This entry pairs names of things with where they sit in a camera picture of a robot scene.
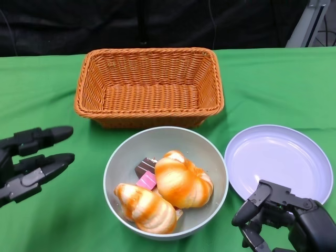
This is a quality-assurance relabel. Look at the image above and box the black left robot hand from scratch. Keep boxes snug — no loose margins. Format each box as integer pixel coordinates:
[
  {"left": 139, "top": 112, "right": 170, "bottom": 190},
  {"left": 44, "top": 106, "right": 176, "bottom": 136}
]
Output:
[{"left": 0, "top": 125, "right": 76, "bottom": 208}]

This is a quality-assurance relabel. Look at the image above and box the orange wicker basket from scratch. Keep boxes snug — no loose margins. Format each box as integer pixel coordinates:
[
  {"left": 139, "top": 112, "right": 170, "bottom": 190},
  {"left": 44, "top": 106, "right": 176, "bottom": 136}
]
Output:
[{"left": 74, "top": 47, "right": 225, "bottom": 129}]

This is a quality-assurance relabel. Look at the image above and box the grey-green bowl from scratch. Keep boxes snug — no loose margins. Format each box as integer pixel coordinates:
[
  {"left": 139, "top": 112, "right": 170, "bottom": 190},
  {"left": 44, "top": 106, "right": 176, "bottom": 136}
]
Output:
[{"left": 103, "top": 126, "right": 229, "bottom": 241}]

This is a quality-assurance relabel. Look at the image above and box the round pumpkin-shaped bread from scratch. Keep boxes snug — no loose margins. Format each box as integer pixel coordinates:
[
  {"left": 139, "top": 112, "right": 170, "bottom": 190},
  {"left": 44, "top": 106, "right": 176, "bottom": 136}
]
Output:
[{"left": 154, "top": 150, "right": 214, "bottom": 210}]

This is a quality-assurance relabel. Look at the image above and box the black backdrop curtain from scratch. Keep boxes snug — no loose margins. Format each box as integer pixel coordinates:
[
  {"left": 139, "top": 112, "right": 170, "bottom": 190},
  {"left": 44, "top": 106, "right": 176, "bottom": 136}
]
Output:
[{"left": 0, "top": 0, "right": 310, "bottom": 57}]

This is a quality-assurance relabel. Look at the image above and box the long twisted bread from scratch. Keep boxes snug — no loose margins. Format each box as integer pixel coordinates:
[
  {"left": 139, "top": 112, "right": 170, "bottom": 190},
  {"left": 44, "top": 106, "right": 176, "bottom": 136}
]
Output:
[{"left": 113, "top": 183, "right": 177, "bottom": 234}]

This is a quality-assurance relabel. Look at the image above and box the thin black hanging cable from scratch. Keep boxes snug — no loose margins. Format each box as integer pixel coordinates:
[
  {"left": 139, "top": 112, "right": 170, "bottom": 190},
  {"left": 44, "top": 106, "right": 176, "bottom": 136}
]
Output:
[{"left": 208, "top": 0, "right": 218, "bottom": 50}]

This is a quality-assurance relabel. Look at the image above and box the green tablecloth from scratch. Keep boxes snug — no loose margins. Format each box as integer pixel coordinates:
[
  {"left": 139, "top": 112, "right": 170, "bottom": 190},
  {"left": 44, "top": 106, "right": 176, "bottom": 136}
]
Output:
[{"left": 0, "top": 46, "right": 336, "bottom": 252}]

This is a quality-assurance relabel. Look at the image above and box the small pink cake slice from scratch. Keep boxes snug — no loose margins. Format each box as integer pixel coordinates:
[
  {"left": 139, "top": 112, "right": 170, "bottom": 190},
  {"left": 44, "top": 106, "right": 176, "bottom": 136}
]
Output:
[{"left": 136, "top": 170, "right": 158, "bottom": 190}]

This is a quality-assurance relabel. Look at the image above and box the lavender plate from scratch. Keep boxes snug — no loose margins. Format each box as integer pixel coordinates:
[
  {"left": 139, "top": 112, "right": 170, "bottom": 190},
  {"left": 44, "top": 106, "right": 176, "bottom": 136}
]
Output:
[{"left": 224, "top": 124, "right": 330, "bottom": 205}]

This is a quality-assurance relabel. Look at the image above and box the chocolate striped cake slice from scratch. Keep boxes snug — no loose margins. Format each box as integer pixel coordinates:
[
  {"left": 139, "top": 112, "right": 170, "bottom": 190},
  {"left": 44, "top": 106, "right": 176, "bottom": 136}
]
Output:
[{"left": 134, "top": 156, "right": 158, "bottom": 179}]

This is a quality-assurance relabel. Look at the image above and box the grey metal frame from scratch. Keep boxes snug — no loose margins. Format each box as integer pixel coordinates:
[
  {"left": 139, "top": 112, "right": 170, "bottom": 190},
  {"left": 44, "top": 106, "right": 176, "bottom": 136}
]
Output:
[{"left": 286, "top": 0, "right": 334, "bottom": 48}]

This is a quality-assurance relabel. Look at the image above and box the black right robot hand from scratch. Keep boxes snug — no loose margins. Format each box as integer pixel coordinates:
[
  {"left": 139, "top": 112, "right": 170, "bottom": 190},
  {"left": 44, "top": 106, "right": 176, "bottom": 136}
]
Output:
[{"left": 232, "top": 179, "right": 336, "bottom": 252}]

